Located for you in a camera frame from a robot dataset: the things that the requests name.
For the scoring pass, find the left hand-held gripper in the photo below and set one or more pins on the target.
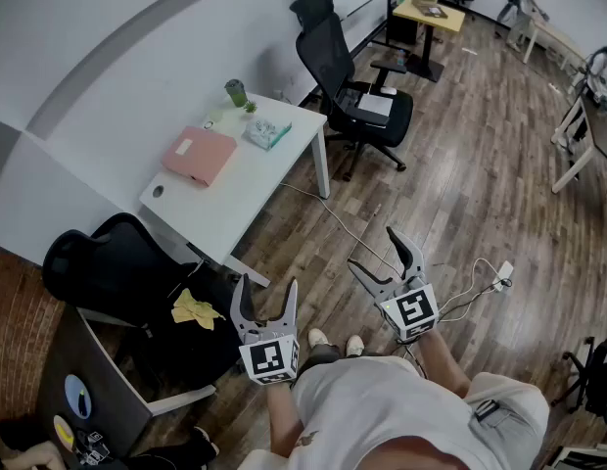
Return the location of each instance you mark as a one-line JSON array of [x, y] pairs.
[[266, 360]]

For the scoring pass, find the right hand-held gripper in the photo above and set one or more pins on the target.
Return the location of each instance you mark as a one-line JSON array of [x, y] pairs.
[[411, 311]]

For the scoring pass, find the person's right forearm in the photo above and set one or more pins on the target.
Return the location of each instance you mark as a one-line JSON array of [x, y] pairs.
[[443, 365]]

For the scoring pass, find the person's left forearm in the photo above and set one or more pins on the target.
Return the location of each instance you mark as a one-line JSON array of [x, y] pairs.
[[284, 419]]

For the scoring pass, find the person's left white shoe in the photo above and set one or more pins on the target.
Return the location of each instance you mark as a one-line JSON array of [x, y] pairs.
[[319, 337]]

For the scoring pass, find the person's white shoe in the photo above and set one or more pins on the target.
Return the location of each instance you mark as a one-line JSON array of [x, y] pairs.
[[319, 337], [355, 345]]

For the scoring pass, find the yellow cloth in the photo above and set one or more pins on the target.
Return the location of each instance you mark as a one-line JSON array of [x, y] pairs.
[[196, 309]]

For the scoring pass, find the person's black trousers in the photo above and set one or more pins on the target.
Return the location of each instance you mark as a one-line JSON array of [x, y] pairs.
[[328, 358]]

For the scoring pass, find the person's right white shoe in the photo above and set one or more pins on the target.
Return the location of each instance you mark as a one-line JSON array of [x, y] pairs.
[[355, 345]]

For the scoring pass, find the white power strip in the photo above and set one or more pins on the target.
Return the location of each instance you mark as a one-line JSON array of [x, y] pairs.
[[504, 274]]

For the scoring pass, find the person's white shirt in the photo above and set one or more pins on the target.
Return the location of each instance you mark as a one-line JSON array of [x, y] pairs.
[[382, 409]]

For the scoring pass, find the pink file box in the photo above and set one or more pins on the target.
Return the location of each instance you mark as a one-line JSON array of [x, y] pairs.
[[200, 155]]

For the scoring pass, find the grey laptop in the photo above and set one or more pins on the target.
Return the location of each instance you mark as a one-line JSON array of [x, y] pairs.
[[352, 106]]

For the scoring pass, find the white computer mouse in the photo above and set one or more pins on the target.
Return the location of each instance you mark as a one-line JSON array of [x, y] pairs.
[[387, 90]]

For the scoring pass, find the small potted green plant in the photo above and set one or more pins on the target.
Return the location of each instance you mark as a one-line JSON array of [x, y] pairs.
[[250, 107]]

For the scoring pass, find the blue oval sticker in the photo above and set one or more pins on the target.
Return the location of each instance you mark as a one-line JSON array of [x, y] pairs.
[[78, 397]]

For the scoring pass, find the clear water bottle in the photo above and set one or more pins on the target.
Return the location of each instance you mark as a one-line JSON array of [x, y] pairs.
[[400, 57]]

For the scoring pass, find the green drinking bottle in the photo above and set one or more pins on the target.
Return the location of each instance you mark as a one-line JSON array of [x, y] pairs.
[[236, 93]]

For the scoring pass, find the black mesh office chair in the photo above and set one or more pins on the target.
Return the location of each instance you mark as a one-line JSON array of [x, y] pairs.
[[328, 61]]

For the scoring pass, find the black swivel chair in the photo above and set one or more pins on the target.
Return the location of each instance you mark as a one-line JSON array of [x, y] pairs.
[[594, 375]]

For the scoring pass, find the dark table with white legs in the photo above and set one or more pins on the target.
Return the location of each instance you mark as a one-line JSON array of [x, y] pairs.
[[604, 135]]

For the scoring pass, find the yellow table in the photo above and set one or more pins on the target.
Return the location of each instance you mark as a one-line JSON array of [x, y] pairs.
[[431, 17]]

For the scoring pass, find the light wooden table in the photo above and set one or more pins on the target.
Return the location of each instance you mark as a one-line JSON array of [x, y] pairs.
[[553, 34]]

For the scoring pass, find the dark desk with white frame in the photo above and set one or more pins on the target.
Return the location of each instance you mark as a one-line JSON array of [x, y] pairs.
[[88, 360]]

